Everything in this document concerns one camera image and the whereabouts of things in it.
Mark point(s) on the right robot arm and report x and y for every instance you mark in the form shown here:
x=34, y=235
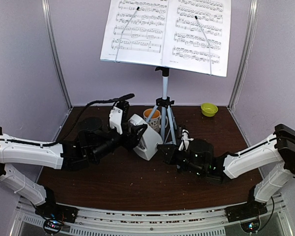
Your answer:
x=197, y=156

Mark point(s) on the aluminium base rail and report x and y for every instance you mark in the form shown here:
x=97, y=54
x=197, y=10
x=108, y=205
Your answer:
x=210, y=221

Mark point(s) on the white tripod stand pole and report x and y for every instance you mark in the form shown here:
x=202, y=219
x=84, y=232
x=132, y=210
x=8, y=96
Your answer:
x=168, y=124

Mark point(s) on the green bowl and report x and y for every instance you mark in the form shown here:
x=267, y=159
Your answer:
x=209, y=110

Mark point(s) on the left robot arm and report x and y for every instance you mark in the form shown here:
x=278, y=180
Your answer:
x=90, y=145

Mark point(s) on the yellow patterned mug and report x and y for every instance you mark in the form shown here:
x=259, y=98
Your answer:
x=155, y=121

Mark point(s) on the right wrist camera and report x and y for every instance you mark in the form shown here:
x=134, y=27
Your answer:
x=185, y=139

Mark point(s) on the sheet music page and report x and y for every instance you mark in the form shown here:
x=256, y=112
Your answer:
x=197, y=36
x=135, y=32

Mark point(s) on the white metronome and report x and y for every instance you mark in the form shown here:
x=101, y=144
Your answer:
x=147, y=147

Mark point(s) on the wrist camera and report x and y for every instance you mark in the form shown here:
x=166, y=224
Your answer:
x=118, y=115
x=185, y=139

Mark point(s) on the white perforated music stand desk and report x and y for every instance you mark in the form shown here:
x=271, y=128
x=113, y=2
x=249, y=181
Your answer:
x=162, y=64

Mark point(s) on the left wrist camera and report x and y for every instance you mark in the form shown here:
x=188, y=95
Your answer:
x=118, y=115

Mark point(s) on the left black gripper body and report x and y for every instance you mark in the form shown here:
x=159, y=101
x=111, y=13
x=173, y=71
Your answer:
x=128, y=143

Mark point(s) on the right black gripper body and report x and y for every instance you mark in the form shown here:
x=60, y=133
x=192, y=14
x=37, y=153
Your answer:
x=177, y=161

